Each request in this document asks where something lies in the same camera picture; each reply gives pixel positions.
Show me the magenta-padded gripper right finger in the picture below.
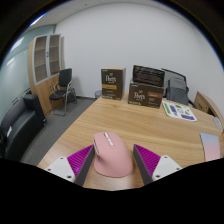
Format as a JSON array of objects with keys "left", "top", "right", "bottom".
[{"left": 133, "top": 143, "right": 184, "bottom": 186}]

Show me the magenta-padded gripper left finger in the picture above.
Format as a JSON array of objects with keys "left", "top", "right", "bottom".
[{"left": 43, "top": 144, "right": 96, "bottom": 187}]

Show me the pink computer mouse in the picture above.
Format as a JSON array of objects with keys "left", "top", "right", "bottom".
[{"left": 92, "top": 131, "right": 134, "bottom": 178}]

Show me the pink and blue mouse pad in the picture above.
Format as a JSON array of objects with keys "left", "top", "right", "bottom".
[{"left": 199, "top": 132, "right": 222, "bottom": 162}]

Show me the white sticker sheet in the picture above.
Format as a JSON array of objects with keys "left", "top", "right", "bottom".
[{"left": 162, "top": 100, "right": 198, "bottom": 122}]

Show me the wide brown cardboard box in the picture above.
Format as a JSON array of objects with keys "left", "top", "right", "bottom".
[{"left": 127, "top": 80, "right": 165, "bottom": 109}]

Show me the black leather sofa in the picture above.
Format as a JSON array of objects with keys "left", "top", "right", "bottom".
[{"left": 0, "top": 93, "right": 48, "bottom": 163}]

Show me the grey backpack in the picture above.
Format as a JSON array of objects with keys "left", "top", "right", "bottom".
[{"left": 165, "top": 77, "right": 190, "bottom": 106}]

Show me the wooden shelf cabinet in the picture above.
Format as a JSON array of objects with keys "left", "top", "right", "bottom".
[{"left": 27, "top": 33, "right": 66, "bottom": 117}]

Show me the wooden side cabinet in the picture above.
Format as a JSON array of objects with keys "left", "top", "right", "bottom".
[{"left": 193, "top": 90, "right": 224, "bottom": 129}]

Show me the black visitor chair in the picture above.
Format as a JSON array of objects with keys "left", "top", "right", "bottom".
[{"left": 49, "top": 67, "right": 78, "bottom": 117}]

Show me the black cardboard box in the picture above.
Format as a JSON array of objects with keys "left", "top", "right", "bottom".
[{"left": 132, "top": 64, "right": 166, "bottom": 88}]

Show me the black mesh office chair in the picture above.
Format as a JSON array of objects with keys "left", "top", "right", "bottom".
[{"left": 161, "top": 67, "right": 198, "bottom": 108}]

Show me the ceiling light panel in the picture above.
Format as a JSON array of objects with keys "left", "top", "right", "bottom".
[{"left": 29, "top": 13, "right": 48, "bottom": 28}]

